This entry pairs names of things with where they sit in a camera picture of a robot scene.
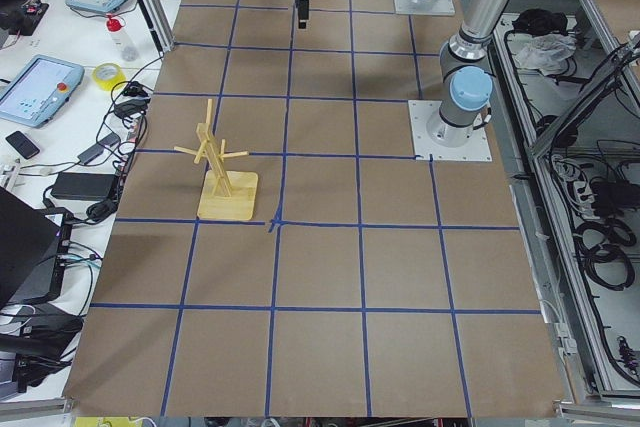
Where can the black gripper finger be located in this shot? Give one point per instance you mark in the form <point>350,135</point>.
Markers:
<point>302,8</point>

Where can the wooden cup rack stand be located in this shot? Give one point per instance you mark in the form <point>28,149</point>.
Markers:
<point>226,195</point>

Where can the red capped squeeze bottle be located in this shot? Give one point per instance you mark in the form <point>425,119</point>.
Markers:
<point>121,39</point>

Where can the yellow tape roll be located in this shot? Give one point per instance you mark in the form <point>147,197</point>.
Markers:
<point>108,76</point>

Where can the crumpled white cloth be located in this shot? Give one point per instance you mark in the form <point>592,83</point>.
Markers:
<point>547,54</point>

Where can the near teach pendant tablet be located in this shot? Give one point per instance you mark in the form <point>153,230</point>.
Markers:
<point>40,89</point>

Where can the black power adapter brick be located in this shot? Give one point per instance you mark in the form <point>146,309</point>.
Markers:
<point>83,186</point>

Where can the black smartphone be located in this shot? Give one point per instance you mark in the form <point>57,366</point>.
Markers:
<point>26,148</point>

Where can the black laptop computer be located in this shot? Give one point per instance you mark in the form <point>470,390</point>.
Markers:
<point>33,242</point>

